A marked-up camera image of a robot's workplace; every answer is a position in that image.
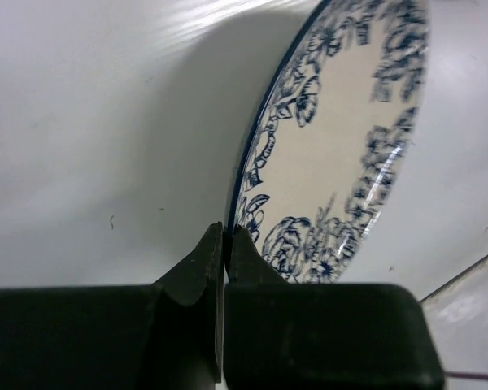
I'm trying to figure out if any blue floral plate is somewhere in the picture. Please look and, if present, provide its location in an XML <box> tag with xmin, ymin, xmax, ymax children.
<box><xmin>227</xmin><ymin>1</ymin><xmax>429</xmax><ymax>284</ymax></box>

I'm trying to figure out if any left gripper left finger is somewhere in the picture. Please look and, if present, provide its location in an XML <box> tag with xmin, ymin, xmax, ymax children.
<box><xmin>0</xmin><ymin>223</ymin><xmax>224</xmax><ymax>389</ymax></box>

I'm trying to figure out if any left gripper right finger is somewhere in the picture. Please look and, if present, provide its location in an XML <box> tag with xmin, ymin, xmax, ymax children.
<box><xmin>223</xmin><ymin>227</ymin><xmax>446</xmax><ymax>389</ymax></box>

